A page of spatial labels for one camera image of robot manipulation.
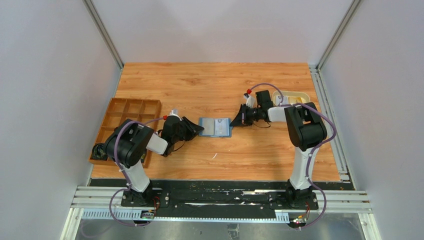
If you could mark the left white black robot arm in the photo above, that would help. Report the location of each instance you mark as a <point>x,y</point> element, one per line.
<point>132,139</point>

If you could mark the card lying in tray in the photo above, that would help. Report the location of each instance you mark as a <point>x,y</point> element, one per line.
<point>284,100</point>

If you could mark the blue card holder wallet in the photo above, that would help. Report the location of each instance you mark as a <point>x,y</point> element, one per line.
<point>215,127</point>

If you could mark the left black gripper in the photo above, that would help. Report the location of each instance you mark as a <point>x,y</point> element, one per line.
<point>185,127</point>

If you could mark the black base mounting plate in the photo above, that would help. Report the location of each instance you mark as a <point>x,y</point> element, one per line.
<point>217,199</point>

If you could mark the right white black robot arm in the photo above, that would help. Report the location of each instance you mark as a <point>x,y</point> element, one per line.
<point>306,132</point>

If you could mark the cream oval plastic tray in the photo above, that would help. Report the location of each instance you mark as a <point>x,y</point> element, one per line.
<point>275,96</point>

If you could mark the right aluminium corner post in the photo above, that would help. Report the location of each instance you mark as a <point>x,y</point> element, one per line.
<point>349,14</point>

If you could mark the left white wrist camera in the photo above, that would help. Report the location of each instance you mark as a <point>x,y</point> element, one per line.
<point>174,113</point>

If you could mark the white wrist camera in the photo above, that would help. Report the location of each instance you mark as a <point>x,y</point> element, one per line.
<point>174,113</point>
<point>250,100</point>

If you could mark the gold VIP card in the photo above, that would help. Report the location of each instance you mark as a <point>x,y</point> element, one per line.
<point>293,100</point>

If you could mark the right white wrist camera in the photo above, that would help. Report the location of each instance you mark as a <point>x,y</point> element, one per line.
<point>250,100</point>

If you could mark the aluminium corner post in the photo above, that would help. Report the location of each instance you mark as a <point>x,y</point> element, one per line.
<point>97,20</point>
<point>349,14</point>

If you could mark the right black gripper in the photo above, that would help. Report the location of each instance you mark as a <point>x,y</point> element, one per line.
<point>247,114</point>

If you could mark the left aluminium corner post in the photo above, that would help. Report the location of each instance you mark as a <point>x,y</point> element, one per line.
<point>97,20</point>

